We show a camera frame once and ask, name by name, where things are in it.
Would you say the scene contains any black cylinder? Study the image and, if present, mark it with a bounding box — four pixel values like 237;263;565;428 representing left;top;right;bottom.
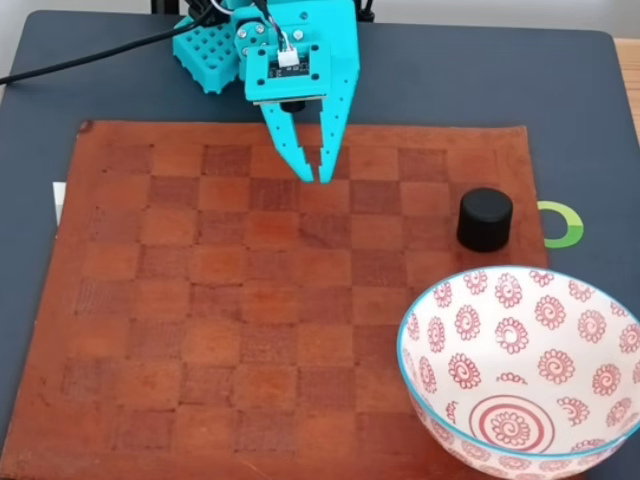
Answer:
456;187;515;253

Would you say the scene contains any white bowl with red flowers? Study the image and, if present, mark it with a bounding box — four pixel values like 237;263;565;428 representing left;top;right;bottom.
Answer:
396;266;640;480

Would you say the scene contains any brown leather chessboard mat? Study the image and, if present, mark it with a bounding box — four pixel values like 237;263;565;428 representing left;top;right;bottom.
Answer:
0;119;551;480

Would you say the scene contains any teal framed camera box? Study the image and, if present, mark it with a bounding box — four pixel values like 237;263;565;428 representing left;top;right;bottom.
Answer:
243;43;332;115

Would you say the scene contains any black power cable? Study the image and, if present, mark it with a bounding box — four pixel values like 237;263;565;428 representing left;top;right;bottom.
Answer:
0;0;236;87

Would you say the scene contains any green ring sticker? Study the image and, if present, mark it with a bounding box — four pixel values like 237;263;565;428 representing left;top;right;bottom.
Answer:
537;200;585;250

